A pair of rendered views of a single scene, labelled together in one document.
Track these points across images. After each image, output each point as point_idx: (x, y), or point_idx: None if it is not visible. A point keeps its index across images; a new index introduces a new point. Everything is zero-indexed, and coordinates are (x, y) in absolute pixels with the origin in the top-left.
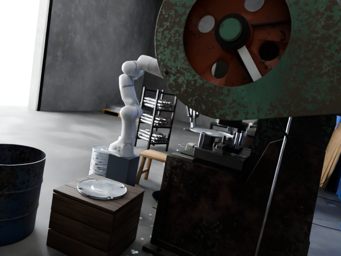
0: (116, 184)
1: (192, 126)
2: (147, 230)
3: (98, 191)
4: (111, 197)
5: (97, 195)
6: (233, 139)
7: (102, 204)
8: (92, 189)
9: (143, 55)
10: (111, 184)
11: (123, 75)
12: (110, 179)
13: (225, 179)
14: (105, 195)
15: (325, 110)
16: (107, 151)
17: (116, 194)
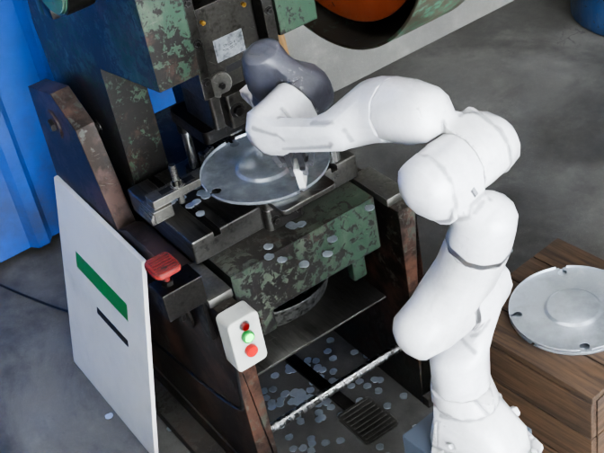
0: (529, 329)
1: (306, 179)
2: None
3: (585, 290)
4: (556, 271)
5: (589, 275)
6: (244, 129)
7: (579, 256)
8: (601, 297)
9: (428, 85)
10: (544, 325)
11: (504, 195)
12: (538, 365)
13: None
14: (571, 276)
15: None
16: (537, 440)
17: (541, 284)
